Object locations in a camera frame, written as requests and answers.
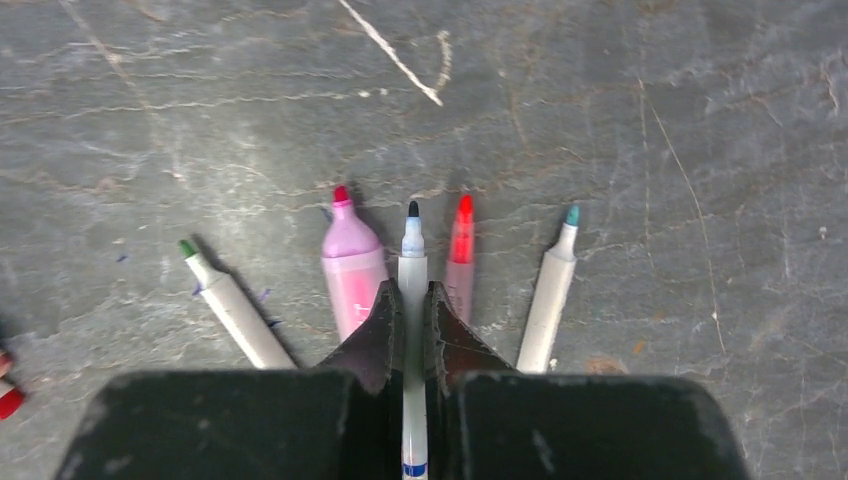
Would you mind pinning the teal cap marker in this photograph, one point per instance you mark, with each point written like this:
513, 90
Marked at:
550, 295

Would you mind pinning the black tip marker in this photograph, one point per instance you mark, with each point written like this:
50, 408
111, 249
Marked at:
412, 281

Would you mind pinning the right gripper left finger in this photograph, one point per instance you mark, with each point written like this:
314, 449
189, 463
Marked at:
339, 419

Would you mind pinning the green cap marker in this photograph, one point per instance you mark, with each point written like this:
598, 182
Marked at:
236, 312

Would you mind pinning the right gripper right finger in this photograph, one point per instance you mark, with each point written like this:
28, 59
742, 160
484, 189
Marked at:
490, 421

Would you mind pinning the pink highlighter pen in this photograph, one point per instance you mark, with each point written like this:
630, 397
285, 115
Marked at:
353, 263

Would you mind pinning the red cap marker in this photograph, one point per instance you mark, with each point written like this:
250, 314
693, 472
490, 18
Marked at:
11, 396

